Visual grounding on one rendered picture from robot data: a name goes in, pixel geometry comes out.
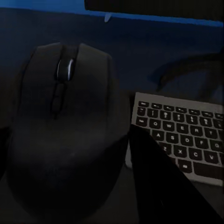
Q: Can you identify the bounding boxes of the keyboard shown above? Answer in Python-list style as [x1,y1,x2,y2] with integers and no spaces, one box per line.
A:
[124,92,224,187]

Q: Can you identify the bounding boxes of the monitor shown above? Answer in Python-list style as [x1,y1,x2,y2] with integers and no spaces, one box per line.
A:
[84,0,224,84]

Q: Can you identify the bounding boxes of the mouse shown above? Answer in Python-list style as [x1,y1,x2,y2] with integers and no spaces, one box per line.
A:
[5,42,131,224]

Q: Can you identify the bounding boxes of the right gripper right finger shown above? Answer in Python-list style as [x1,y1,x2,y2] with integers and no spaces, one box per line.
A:
[129,123,224,224]

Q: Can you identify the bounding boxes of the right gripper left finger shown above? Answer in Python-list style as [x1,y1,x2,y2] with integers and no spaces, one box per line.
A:
[0,125,10,180]

